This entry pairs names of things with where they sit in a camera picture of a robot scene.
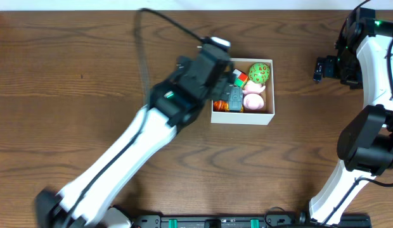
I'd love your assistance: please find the multicolour puzzle cube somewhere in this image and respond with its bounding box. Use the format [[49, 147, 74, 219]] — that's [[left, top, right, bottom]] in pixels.
[[233, 69, 248, 88]]

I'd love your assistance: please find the yellow grey toy car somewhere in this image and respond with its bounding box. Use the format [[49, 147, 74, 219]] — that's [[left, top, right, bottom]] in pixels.
[[228, 86, 243, 112]]

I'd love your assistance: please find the orange round cap toy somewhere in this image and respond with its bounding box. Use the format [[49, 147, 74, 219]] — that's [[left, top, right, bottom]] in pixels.
[[213, 100, 229, 112]]

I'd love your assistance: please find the green ball with red numbers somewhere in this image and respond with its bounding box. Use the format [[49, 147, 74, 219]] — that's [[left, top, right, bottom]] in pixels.
[[248, 62, 271, 84]]

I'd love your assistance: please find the pink white duck toy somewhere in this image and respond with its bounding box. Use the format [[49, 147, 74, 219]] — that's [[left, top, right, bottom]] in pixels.
[[242, 80, 266, 110]]

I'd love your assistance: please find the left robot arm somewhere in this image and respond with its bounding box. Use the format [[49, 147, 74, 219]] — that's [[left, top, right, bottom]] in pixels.
[[35, 37, 235, 227]]

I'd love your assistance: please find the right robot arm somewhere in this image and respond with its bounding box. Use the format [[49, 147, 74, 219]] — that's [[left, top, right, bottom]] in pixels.
[[300, 4, 393, 227]]

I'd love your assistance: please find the white cardboard box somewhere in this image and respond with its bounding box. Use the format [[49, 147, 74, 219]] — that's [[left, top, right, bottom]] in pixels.
[[210, 58, 275, 125]]

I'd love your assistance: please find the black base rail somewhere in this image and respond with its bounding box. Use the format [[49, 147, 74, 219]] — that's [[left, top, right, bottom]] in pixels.
[[129, 214, 373, 228]]

